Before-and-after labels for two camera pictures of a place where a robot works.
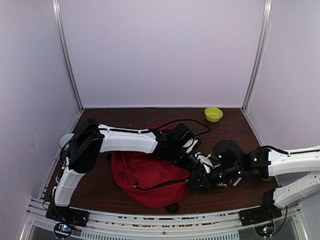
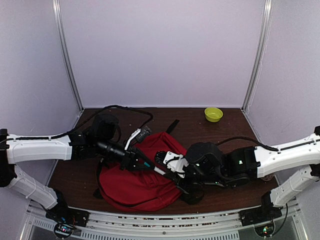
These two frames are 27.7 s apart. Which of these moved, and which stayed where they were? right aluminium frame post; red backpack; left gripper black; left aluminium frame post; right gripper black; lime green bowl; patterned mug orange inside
Moved: right gripper black; red backpack; left gripper black
Stayed: patterned mug orange inside; left aluminium frame post; right aluminium frame post; lime green bowl
